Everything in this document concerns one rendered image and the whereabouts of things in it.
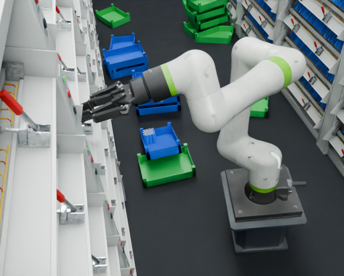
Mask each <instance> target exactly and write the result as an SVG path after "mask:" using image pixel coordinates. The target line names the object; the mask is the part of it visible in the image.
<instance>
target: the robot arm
mask: <svg viewBox="0 0 344 276"><path fill-rule="evenodd" d="M305 69H306V60H305V57H304V56H303V54H302V53H301V52H300V51H298V50H296V49H294V48H288V47H282V46H278V45H274V44H271V43H267V42H264V41H261V40H259V39H257V38H254V37H244V38H241V39H240V40H238V41H237V42H236V43H235V45H234V46H233V48H232V53H231V79H230V84H228V85H226V86H225V87H222V88H220V85H219V81H218V78H217V74H216V69H215V64H214V61H213V60H212V58H211V57H210V55H208V54H207V53H206V52H204V51H201V50H190V51H187V52H185V53H184V54H182V55H181V56H179V57H178V58H176V59H174V60H172V61H170V62H167V63H165V64H162V65H160V66H157V67H154V68H152V69H149V70H147V71H144V72H143V73H142V75H143V78H142V77H141V76H139V77H137V78H134V79H131V80H130V81H129V84H126V85H123V84H121V82H120V81H117V82H116V83H115V84H113V85H111V86H109V87H107V88H104V89H102V90H99V91H97V92H95V93H93V94H91V95H89V97H90V99H89V100H88V101H87V102H84V103H81V104H80V105H83V110H82V120H81V123H83V122H86V121H88V120H91V119H93V120H94V122H95V123H99V122H103V121H106V120H109V119H112V118H116V117H119V116H127V115H129V112H128V110H129V108H130V107H132V106H133V105H135V104H138V105H139V106H140V105H143V104H146V103H148V102H151V100H150V99H152V101H153V103H156V102H161V103H162V102H163V100H165V99H168V98H170V97H173V96H175V95H178V94H184V96H185V98H186V100H187V104H188V107H189V110H190V114H191V118H192V121H193V123H194V125H195V126H196V127H197V128H198V129H199V130H201V131H203V132H206V133H214V132H217V131H219V130H221V131H220V134H219V138H218V140H217V150H218V152H219V153H220V154H221V155H222V156H223V157H224V158H226V159H228V160H230V161H232V162H233V163H235V164H237V165H239V166H241V167H242V168H245V169H247V171H248V182H247V183H246V184H245V187H244V192H245V195H246V197H247V198H248V199H249V200H250V201H252V202H253V203H256V204H261V205H266V204H270V203H273V202H275V201H276V200H277V198H279V199H281V200H282V201H285V200H287V199H288V194H289V192H292V190H289V189H291V188H292V187H297V186H306V182H305V181H291V180H290V179H286V176H279V175H280V168H281V163H282V153H281V151H280V149H279V148H278V147H277V146H275V145H273V144H271V143H267V142H263V141H260V140H256V139H254V138H252V137H250V136H249V135H248V126H249V117H250V110H251V106H252V105H253V104H255V103H257V102H258V101H260V100H262V99H264V98H266V97H268V96H271V95H273V94H276V93H278V92H280V90H282V89H284V88H286V87H287V86H289V85H291V84H292V83H294V82H295V81H297V80H298V79H300V78H301V77H302V75H303V74H304V72H305ZM116 104H117V105H116ZM97 106H100V107H98V108H96V109H94V107H97ZM92 109H93V110H92Z"/></svg>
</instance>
